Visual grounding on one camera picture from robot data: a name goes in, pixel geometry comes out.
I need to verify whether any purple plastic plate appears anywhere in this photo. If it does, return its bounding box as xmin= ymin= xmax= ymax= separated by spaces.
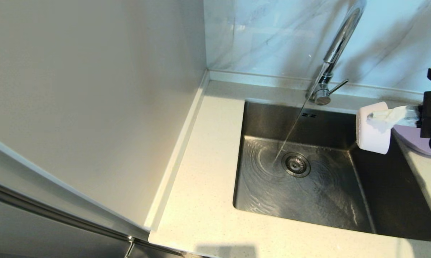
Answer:
xmin=393 ymin=125 xmax=431 ymax=157

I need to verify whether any stainless steel sink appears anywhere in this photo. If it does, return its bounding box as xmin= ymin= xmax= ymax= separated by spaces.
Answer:
xmin=233 ymin=100 xmax=431 ymax=241

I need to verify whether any chrome gooseneck faucet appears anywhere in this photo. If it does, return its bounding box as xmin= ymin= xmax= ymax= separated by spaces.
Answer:
xmin=306 ymin=0 xmax=367 ymax=105

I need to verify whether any round metal drain strainer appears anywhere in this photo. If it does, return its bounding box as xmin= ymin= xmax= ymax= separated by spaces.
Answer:
xmin=282 ymin=152 xmax=311 ymax=178

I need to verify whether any white tall cabinet panel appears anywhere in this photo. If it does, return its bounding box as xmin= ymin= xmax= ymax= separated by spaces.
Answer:
xmin=0 ymin=0 xmax=208 ymax=240

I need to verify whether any stainless steel appliance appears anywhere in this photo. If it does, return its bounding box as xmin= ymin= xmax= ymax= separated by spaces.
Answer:
xmin=0 ymin=145 xmax=202 ymax=258

